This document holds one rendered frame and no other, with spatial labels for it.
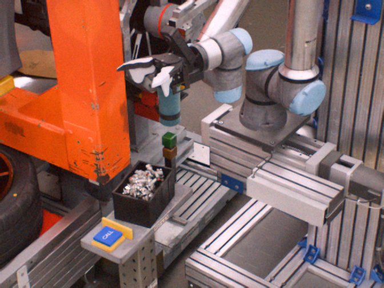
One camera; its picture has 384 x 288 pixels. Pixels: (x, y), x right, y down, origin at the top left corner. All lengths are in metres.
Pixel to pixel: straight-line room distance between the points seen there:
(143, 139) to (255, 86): 1.16
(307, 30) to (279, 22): 2.83
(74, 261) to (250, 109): 0.91
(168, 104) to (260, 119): 0.68
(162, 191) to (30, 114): 0.56
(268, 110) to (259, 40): 2.39
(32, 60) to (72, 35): 2.20
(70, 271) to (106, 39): 0.89
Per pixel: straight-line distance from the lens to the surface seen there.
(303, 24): 2.08
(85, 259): 2.85
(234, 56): 1.93
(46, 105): 2.64
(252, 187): 2.29
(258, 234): 2.88
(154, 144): 3.32
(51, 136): 2.67
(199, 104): 4.03
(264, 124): 2.32
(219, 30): 2.06
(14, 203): 2.63
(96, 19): 2.33
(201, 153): 3.51
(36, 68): 4.47
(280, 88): 2.19
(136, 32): 3.00
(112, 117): 2.53
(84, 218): 2.74
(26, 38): 4.86
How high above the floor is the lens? 2.11
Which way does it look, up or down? 35 degrees down
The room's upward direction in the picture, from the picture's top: 1 degrees counter-clockwise
